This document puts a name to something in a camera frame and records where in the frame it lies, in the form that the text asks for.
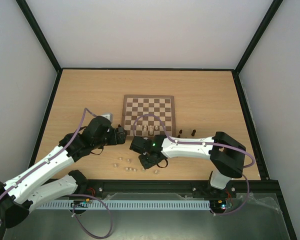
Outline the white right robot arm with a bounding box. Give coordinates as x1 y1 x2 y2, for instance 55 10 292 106
129 131 246 196

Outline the white slotted cable duct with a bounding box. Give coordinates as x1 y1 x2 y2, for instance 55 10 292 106
38 200 211 211

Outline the black frame post right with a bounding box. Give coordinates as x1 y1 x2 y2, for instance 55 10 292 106
234 0 284 73

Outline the black frame post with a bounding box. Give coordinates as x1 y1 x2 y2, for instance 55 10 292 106
234 0 284 73
15 0 62 73

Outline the wooden chess board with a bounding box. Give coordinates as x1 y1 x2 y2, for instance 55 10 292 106
121 94 177 140

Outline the white chess queen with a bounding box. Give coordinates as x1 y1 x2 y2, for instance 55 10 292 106
149 127 154 136

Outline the black frame post left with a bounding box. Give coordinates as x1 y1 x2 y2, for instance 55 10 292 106
15 0 62 73

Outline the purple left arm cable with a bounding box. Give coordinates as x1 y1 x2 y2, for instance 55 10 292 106
0 107 98 226

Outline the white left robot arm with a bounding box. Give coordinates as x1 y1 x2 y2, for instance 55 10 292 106
0 115 127 229

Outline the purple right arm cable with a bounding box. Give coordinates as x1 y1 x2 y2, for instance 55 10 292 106
132 113 256 217

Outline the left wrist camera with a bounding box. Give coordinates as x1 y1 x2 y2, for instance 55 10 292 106
101 112 114 123

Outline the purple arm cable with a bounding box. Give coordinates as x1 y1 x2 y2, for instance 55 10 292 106
132 113 256 217
0 107 98 226

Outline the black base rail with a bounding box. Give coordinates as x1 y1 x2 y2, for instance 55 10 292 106
79 179 282 198

